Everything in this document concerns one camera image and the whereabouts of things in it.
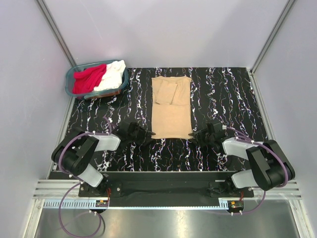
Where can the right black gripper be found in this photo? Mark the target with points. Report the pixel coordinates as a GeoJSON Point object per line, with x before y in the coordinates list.
{"type": "Point", "coordinates": [198, 135]}

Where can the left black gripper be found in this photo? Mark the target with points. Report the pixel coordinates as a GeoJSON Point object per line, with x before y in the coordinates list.
{"type": "Point", "coordinates": [143, 141]}

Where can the tan polo shirt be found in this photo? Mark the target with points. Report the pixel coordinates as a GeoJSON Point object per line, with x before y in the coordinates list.
{"type": "Point", "coordinates": [171, 111]}

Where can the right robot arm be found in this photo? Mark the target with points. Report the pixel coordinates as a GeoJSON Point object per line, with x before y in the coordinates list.
{"type": "Point", "coordinates": [269, 166]}

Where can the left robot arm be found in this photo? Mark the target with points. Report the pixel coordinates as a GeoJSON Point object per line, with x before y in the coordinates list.
{"type": "Point", "coordinates": [74, 153]}

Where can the white shirt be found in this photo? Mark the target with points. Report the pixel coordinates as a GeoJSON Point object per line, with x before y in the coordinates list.
{"type": "Point", "coordinates": [112, 78]}

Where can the red shirt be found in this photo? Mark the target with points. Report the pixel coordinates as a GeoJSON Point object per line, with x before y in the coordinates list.
{"type": "Point", "coordinates": [86, 80]}

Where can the teal laundry basket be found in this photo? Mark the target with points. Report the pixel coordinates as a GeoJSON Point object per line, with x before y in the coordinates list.
{"type": "Point", "coordinates": [69, 84]}

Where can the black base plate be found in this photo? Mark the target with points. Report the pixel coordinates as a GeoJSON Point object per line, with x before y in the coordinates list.
{"type": "Point", "coordinates": [186, 176]}

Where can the white slotted cable duct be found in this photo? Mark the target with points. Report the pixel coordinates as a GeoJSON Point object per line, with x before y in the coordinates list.
{"type": "Point", "coordinates": [212, 204]}

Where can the aluminium rail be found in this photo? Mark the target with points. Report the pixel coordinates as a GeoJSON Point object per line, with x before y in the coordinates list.
{"type": "Point", "coordinates": [289, 189]}

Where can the right aluminium frame post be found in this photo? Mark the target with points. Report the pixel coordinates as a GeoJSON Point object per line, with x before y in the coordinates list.
{"type": "Point", "coordinates": [277, 26]}

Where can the aluminium frame post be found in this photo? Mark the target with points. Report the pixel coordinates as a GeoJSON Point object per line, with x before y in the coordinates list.
{"type": "Point", "coordinates": [277, 26]}
{"type": "Point", "coordinates": [55, 30]}

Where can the left aluminium frame post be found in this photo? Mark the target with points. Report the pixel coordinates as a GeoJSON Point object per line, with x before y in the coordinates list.
{"type": "Point", "coordinates": [55, 30]}

